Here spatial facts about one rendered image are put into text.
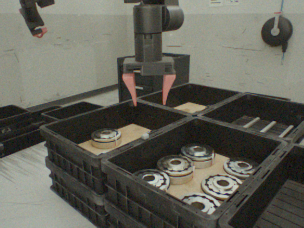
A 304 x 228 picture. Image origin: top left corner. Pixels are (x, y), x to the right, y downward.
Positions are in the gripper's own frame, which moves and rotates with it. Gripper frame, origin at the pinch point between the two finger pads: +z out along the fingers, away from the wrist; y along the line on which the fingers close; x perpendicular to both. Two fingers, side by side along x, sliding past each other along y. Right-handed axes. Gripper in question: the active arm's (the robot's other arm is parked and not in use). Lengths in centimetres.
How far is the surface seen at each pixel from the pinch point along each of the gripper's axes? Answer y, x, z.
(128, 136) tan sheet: 7.9, -31.5, 24.0
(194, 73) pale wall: -77, -368, 78
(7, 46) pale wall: 172, -280, 17
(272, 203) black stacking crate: -28.2, 6.6, 23.9
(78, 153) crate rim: 17.9, -2.4, 14.0
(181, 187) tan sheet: -7.4, 0.0, 23.4
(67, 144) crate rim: 21.7, -5.9, 13.2
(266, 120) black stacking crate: -50, -46, 25
